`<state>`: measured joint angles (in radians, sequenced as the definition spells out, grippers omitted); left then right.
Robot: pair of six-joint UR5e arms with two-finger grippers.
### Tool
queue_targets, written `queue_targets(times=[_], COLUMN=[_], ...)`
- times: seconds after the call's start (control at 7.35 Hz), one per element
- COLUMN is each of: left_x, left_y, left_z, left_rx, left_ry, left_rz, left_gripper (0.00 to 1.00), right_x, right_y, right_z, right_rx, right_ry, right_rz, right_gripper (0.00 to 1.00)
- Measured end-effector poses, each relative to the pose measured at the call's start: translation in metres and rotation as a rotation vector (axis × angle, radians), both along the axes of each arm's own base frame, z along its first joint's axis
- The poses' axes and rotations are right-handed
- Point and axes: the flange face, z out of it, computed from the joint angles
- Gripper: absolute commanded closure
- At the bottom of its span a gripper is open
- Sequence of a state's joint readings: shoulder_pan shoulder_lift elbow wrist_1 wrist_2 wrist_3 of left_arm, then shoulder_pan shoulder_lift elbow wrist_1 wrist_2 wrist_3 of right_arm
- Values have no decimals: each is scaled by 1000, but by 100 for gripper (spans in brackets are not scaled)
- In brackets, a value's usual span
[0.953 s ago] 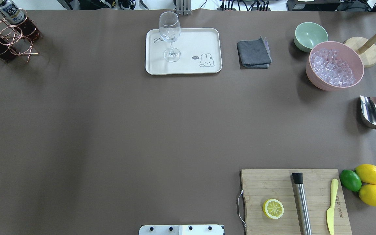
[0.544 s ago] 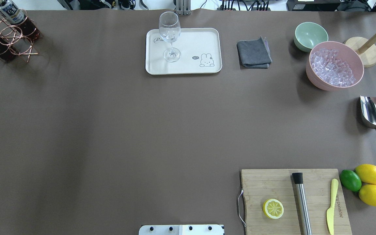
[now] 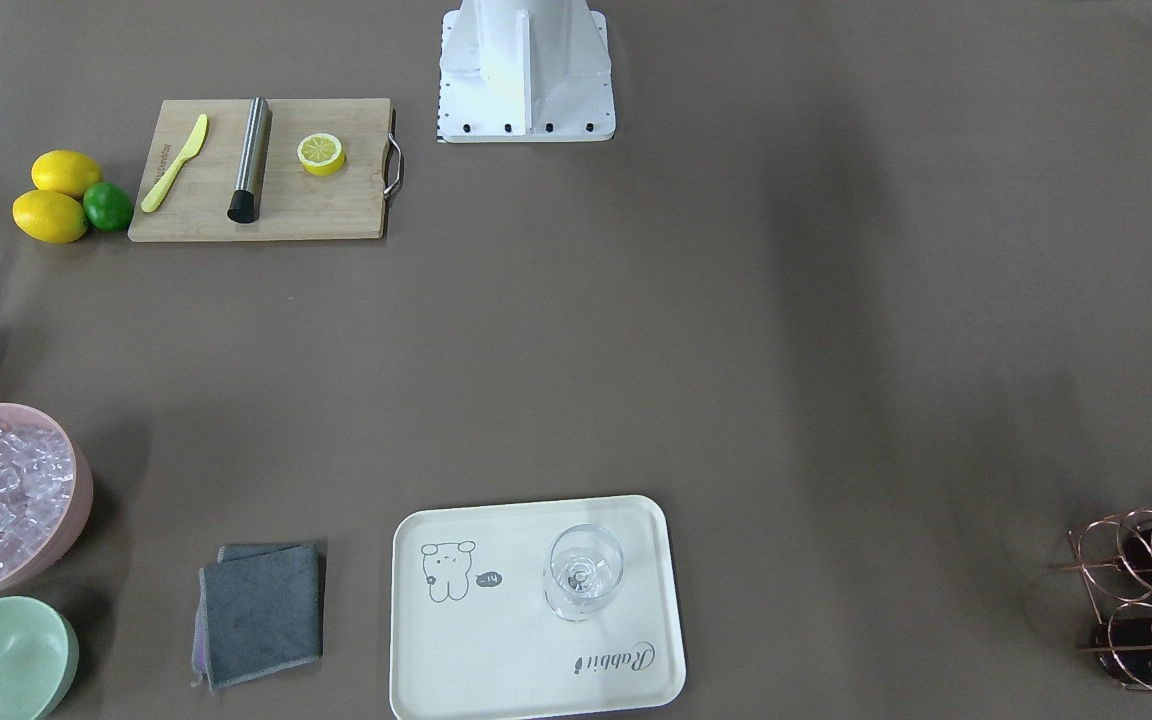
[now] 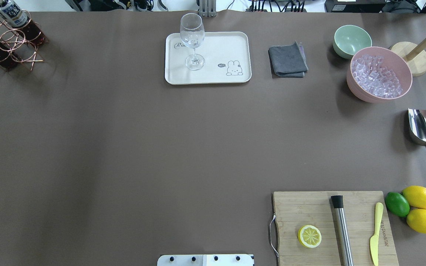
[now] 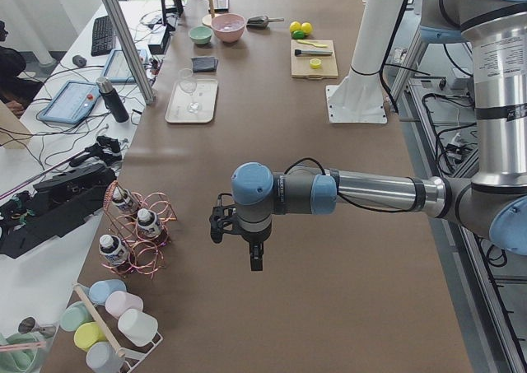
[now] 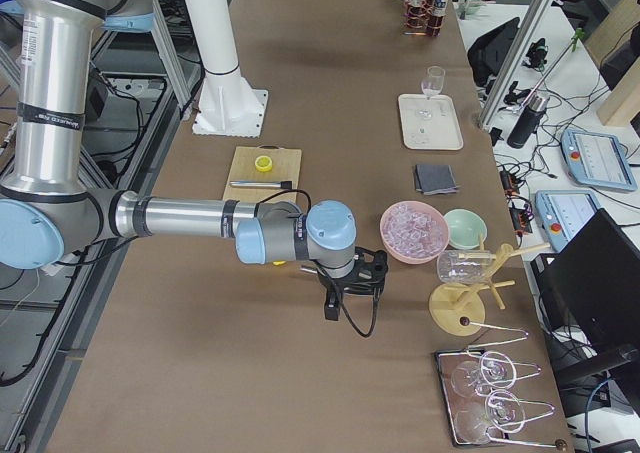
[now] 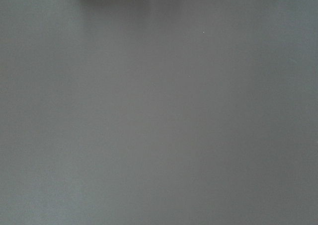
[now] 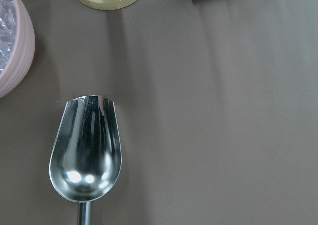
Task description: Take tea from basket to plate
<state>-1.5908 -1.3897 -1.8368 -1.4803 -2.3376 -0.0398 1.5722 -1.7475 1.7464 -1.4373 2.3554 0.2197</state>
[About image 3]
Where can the steel muddler black tip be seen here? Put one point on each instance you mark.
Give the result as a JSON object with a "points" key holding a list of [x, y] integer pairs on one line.
{"points": [[244, 207]]}

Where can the pink bowl with ice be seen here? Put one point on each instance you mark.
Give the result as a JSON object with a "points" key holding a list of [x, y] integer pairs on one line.
{"points": [[46, 493]]}

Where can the green lime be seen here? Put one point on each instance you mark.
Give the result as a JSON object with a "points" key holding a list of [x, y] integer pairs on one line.
{"points": [[107, 207]]}

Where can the clear wine glass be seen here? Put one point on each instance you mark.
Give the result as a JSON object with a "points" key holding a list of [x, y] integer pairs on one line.
{"points": [[585, 569]]}

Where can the yellow lemon lower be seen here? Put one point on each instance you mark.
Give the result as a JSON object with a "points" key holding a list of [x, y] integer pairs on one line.
{"points": [[49, 216]]}

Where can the bamboo cutting board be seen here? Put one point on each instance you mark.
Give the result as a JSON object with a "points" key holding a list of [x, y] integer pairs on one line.
{"points": [[293, 205]]}

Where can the cream serving tray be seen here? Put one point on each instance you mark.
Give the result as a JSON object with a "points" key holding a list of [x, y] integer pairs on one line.
{"points": [[472, 636]]}

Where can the green ceramic bowl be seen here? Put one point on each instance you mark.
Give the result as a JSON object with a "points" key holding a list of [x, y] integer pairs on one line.
{"points": [[39, 654]]}

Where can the yellow plastic knife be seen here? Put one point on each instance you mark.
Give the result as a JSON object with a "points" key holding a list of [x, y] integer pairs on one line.
{"points": [[188, 151]]}

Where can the yellow lemon upper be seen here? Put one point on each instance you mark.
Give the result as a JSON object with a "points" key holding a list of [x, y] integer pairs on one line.
{"points": [[65, 171]]}

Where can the grey folded cloth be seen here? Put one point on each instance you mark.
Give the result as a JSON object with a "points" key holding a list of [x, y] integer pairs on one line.
{"points": [[259, 612]]}

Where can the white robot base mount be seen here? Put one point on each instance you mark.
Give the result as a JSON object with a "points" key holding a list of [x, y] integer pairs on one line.
{"points": [[525, 72]]}

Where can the half lemon slice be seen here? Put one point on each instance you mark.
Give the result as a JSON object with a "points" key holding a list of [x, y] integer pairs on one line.
{"points": [[321, 154]]}

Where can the yellow lemon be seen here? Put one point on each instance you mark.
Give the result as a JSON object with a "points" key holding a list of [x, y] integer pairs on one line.
{"points": [[49, 216], [65, 171]]}

